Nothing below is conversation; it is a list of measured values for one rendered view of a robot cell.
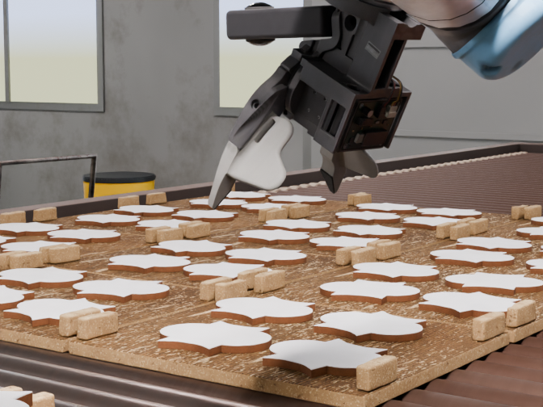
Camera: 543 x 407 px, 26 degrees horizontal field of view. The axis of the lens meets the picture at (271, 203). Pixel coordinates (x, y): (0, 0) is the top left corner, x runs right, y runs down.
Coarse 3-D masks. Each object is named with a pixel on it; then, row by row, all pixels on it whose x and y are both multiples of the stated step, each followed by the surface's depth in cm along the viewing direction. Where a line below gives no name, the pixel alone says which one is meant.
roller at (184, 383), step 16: (0, 352) 145; (16, 352) 144; (32, 352) 143; (48, 352) 142; (64, 352) 141; (80, 368) 137; (96, 368) 136; (112, 368) 135; (128, 368) 134; (144, 368) 134; (160, 384) 130; (176, 384) 129; (192, 384) 128; (208, 384) 127; (224, 384) 127; (240, 400) 124; (256, 400) 123; (272, 400) 122; (288, 400) 122; (304, 400) 121
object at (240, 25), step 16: (240, 16) 98; (256, 16) 97; (272, 16) 95; (288, 16) 94; (304, 16) 93; (320, 16) 92; (240, 32) 98; (256, 32) 97; (272, 32) 96; (288, 32) 94; (304, 32) 93; (320, 32) 92
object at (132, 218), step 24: (48, 216) 248; (72, 216) 254; (96, 216) 247; (120, 216) 247; (144, 216) 254; (168, 216) 254; (192, 216) 247; (216, 216) 247; (240, 216) 254; (264, 216) 245
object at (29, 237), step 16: (0, 224) 234; (16, 224) 234; (32, 224) 234; (48, 224) 234; (0, 240) 214; (16, 240) 221; (32, 240) 221; (48, 240) 221; (64, 240) 218; (80, 240) 216; (96, 240) 217; (112, 240) 219; (128, 240) 221; (144, 240) 221; (48, 256) 195; (80, 256) 202
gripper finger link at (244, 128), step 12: (276, 72) 93; (288, 72) 93; (264, 84) 93; (276, 84) 93; (252, 96) 93; (264, 96) 92; (276, 96) 92; (252, 108) 92; (264, 108) 93; (276, 108) 93; (240, 120) 93; (252, 120) 93; (264, 120) 93; (240, 132) 93; (252, 132) 93; (240, 144) 93
